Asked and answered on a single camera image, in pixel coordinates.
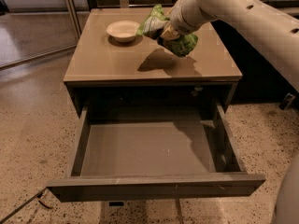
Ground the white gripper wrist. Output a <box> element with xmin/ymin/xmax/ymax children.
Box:
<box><xmin>160</xmin><ymin>0</ymin><xmax>216</xmax><ymax>41</ymax></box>

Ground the green rice chip bag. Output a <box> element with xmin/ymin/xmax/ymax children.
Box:
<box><xmin>136</xmin><ymin>4</ymin><xmax>198</xmax><ymax>57</ymax></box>

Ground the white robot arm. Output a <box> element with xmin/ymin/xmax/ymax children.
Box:
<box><xmin>170</xmin><ymin>0</ymin><xmax>299</xmax><ymax>224</ymax></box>

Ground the grey cabinet with glass top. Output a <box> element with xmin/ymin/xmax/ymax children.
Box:
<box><xmin>63</xmin><ymin>6</ymin><xmax>243</xmax><ymax>119</ymax></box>

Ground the open grey top drawer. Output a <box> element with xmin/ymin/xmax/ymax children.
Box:
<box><xmin>47</xmin><ymin>102</ymin><xmax>265</xmax><ymax>202</ymax></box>

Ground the white ceramic bowl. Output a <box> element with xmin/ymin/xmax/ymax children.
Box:
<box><xmin>107</xmin><ymin>21</ymin><xmax>139</xmax><ymax>43</ymax></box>

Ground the metal floor rail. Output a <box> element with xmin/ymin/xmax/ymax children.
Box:
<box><xmin>0</xmin><ymin>188</ymin><xmax>52</xmax><ymax>224</ymax></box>

